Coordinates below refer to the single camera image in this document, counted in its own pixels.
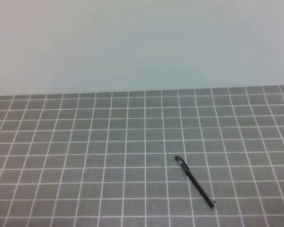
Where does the black pen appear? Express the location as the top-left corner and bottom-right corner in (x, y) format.
(179, 163), (216, 210)

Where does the black pen cap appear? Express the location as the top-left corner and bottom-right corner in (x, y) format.
(175, 156), (189, 172)

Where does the grey grid tablecloth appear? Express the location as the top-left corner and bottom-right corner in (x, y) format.
(0, 86), (284, 227)

